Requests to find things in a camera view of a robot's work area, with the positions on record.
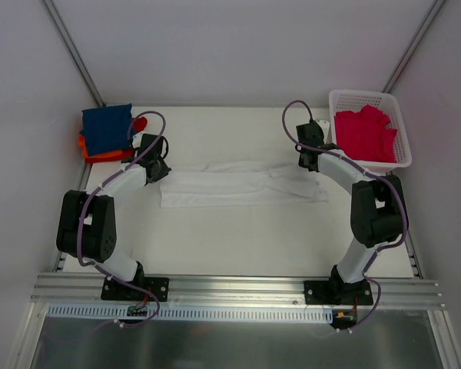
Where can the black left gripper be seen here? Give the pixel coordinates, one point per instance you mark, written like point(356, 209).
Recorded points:
point(160, 171)

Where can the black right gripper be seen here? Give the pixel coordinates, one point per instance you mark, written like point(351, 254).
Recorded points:
point(306, 161)

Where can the white t shirt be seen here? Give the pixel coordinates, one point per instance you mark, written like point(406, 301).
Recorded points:
point(239, 184)

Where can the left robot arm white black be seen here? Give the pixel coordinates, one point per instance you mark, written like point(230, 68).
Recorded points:
point(87, 225)

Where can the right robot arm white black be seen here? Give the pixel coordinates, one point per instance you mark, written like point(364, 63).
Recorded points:
point(378, 218)

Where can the folded red t shirt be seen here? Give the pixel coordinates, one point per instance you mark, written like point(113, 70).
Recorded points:
point(139, 125)

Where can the white plastic basket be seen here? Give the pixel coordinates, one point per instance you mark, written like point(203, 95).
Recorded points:
point(354, 100)

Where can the crumpled pink t shirt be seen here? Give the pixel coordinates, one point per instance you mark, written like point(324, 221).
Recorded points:
point(364, 135)

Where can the folded blue t shirt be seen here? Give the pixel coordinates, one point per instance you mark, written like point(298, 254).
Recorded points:
point(108, 128)

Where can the folded orange t shirt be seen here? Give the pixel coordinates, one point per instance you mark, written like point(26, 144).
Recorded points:
point(102, 157)

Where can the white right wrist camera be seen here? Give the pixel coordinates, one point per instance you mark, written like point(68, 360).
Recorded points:
point(325, 126)

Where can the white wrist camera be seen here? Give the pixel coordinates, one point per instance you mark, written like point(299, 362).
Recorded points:
point(136, 140)
point(325, 126)

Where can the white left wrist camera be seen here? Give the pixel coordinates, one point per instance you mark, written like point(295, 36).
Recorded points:
point(136, 140)

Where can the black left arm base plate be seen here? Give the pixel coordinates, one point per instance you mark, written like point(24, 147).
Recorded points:
point(114, 291)

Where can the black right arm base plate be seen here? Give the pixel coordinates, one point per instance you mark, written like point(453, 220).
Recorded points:
point(325, 293)

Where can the aluminium mounting rail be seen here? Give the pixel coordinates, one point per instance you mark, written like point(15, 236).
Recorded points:
point(233, 292)

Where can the white slotted cable duct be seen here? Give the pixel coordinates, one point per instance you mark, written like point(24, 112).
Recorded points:
point(182, 313)

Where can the left aluminium frame post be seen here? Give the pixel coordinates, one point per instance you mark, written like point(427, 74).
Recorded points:
point(71, 48)

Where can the aluminium frame post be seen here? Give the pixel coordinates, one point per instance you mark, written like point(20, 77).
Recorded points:
point(71, 48)
point(415, 42)

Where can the right aluminium frame post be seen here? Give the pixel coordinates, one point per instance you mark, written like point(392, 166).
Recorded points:
point(415, 42)

